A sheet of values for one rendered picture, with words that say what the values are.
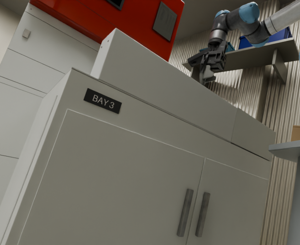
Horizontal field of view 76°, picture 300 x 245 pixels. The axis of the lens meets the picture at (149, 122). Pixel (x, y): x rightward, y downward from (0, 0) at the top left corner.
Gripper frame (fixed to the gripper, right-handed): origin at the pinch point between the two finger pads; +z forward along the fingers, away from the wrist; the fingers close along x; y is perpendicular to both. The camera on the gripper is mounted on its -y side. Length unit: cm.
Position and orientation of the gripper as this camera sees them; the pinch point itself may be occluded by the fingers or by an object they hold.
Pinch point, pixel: (201, 83)
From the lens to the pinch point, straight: 89.3
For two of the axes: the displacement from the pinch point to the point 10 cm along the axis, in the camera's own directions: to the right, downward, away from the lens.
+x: 5.4, 3.2, 7.8
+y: 7.9, 1.3, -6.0
